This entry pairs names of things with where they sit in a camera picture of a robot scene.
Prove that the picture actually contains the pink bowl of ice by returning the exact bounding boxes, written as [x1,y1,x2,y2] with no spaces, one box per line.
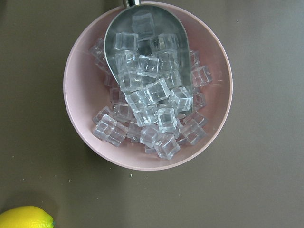
[63,2,233,171]

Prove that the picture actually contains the steel ice scoop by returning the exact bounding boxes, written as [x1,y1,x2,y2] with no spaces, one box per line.
[104,0,192,112]

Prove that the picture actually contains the yellow lemon upper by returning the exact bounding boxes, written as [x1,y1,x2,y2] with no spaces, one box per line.
[0,206,55,228]

